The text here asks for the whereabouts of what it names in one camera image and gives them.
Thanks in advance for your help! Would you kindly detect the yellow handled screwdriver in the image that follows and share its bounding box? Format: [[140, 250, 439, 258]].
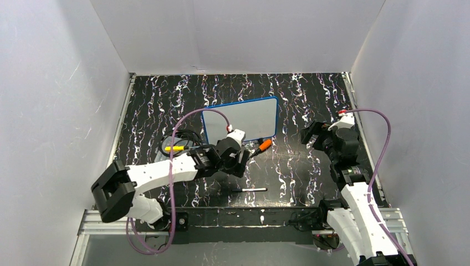
[[164, 146, 198, 152]]

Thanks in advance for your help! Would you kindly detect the coiled black cable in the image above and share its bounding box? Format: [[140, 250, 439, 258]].
[[158, 129, 205, 157]]

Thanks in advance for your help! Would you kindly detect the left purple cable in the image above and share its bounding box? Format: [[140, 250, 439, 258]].
[[125, 108, 234, 255]]

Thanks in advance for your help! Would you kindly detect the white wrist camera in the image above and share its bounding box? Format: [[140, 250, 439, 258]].
[[227, 129, 246, 147], [328, 110, 355, 131]]

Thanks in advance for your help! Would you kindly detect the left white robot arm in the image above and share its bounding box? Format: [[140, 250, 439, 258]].
[[91, 137, 251, 225]]

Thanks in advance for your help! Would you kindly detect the purple cable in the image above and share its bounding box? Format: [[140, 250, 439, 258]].
[[338, 108, 417, 266], [125, 108, 234, 255]]

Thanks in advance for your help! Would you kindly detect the blue framed whiteboard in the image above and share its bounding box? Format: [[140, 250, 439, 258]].
[[201, 96, 279, 144]]

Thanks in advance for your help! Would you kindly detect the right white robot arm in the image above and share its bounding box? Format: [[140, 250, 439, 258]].
[[300, 121, 417, 265]]

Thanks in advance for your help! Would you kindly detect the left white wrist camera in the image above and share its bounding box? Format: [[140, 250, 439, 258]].
[[227, 129, 246, 147]]

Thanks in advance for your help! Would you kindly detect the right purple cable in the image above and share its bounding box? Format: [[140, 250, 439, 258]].
[[338, 108, 417, 266]]

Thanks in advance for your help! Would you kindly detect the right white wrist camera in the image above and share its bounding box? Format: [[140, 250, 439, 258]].
[[328, 110, 355, 131]]

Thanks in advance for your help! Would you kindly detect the clear plastic box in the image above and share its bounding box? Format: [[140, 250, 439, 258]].
[[154, 136, 171, 162]]

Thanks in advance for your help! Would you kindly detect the orange handled screwdriver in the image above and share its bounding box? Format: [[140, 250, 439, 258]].
[[250, 139, 272, 158]]

